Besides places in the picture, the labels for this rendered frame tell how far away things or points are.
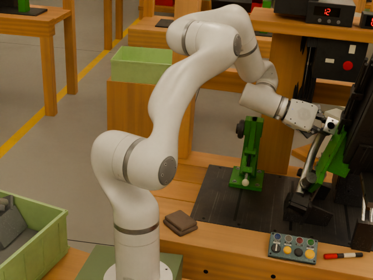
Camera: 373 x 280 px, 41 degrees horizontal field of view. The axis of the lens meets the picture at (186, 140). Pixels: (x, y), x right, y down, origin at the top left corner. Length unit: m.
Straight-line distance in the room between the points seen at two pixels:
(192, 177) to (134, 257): 0.80
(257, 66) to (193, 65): 0.36
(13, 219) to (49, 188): 1.91
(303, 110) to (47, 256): 0.98
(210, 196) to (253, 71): 0.55
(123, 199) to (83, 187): 2.41
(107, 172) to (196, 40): 0.42
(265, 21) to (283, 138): 0.52
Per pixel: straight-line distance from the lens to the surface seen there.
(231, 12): 1.45
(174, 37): 1.38
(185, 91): 1.26
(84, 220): 3.32
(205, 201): 1.86
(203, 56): 1.28
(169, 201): 1.88
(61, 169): 3.90
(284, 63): 1.96
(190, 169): 2.10
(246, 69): 1.58
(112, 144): 1.21
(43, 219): 1.77
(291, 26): 1.81
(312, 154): 1.86
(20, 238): 1.79
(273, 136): 2.07
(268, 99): 1.71
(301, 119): 1.74
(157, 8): 8.70
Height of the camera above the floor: 1.90
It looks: 26 degrees down
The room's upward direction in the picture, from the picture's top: 4 degrees clockwise
